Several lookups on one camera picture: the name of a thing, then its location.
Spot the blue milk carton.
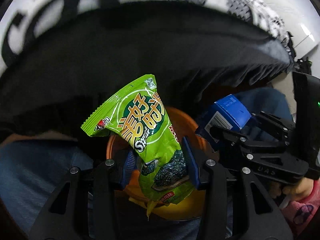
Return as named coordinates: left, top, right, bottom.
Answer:
left=195, top=94, right=251, bottom=145

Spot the green seaweed snack bag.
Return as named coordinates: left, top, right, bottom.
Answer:
left=81, top=74, right=194, bottom=214

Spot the orange trash bin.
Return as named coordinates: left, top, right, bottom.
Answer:
left=106, top=107, right=218, bottom=221

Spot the right hand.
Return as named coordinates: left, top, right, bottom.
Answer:
left=269, top=178, right=313, bottom=201

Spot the pink fleece right sleeve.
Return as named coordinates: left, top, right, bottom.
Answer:
left=282, top=180, right=319, bottom=235

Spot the blue jeans leg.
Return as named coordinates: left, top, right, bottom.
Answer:
left=1, top=139, right=93, bottom=235

